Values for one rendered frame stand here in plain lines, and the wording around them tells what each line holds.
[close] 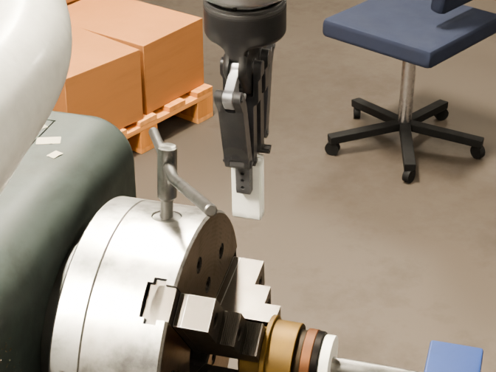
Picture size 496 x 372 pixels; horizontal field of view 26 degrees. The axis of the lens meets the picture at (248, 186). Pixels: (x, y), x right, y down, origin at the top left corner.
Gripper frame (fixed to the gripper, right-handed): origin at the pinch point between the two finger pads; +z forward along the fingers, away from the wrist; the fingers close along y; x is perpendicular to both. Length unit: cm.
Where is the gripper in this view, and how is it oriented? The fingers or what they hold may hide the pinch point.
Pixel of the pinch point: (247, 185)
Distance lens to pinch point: 107.1
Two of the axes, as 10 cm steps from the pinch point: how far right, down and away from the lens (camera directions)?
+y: 2.7, -5.2, 8.1
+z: 0.1, 8.4, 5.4
